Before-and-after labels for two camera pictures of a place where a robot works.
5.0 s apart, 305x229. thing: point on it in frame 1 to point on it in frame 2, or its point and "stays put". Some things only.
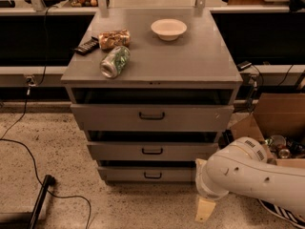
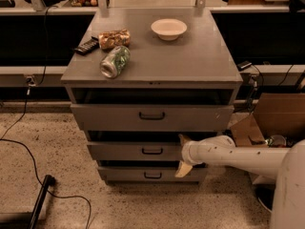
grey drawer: x=149 y=151 stays put
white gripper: x=206 y=185 to x=187 y=152
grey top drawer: x=152 y=117 stays put
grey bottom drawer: x=148 y=174 stays put
